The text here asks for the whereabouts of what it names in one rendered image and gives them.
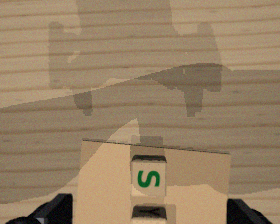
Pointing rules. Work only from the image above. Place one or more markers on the cream letter block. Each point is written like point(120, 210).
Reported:
point(148, 176)
point(149, 215)

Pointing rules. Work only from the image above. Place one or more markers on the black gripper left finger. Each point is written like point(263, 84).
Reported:
point(58, 211)

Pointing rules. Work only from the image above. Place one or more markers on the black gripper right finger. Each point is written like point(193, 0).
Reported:
point(238, 212)

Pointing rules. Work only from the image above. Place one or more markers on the tan square mat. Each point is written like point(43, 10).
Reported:
point(197, 184)

